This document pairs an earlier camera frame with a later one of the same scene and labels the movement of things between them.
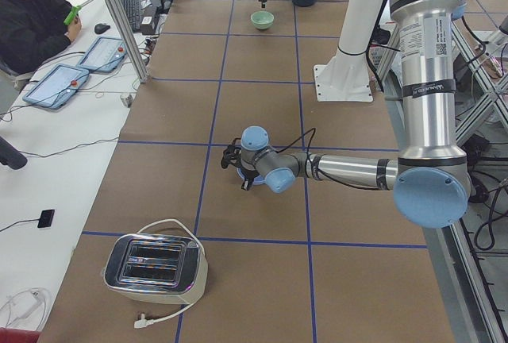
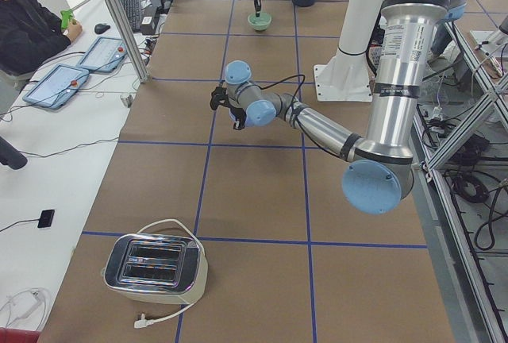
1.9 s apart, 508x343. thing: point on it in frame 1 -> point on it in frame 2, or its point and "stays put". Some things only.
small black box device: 46,217 stays put
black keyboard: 132,7 stays put
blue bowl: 257,180 -> 256,116
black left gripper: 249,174 -> 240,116
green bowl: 262,19 stays put
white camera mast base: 346,77 stays put
